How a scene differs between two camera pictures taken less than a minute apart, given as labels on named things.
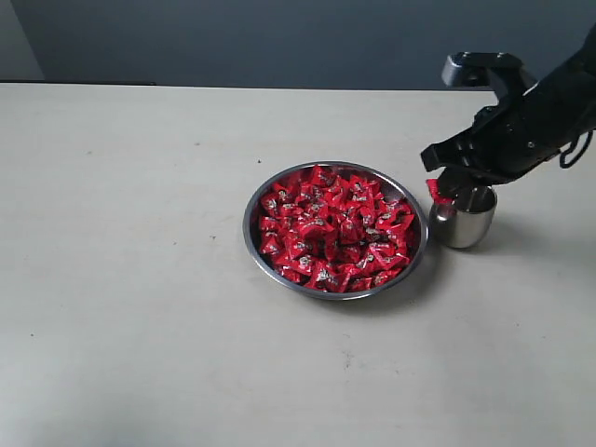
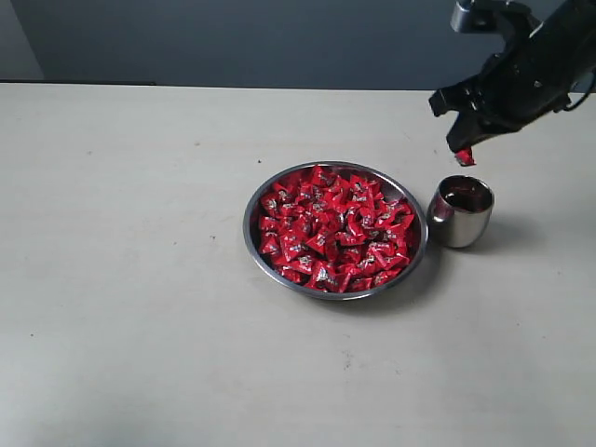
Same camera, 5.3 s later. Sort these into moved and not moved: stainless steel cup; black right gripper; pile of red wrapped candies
Moved: black right gripper
Not moved: pile of red wrapped candies; stainless steel cup
